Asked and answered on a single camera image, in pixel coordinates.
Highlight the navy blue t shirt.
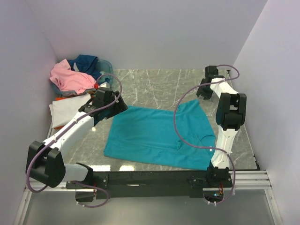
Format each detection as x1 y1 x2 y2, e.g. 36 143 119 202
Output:
67 54 100 80

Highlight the folded white t shirt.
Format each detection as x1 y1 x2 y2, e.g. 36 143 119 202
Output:
49 93 92 129

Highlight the teal t shirt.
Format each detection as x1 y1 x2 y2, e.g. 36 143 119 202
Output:
104 100 216 171

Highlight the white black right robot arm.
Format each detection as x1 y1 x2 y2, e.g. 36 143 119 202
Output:
196 66 247 169

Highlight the aluminium frame rail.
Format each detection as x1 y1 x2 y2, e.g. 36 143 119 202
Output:
30 171 272 192

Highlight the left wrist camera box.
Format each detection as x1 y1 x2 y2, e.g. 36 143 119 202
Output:
94 82 110 90

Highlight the pink t shirt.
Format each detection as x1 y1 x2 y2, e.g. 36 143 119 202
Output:
50 59 96 94

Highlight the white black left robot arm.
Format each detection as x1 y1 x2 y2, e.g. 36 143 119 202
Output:
25 87 128 192

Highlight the folded orange t shirt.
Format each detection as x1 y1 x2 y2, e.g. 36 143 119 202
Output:
53 93 94 130

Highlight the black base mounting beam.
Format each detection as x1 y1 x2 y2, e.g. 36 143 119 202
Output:
66 169 233 202

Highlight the blue plastic basket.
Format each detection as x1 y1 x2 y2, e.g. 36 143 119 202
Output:
51 60 113 97

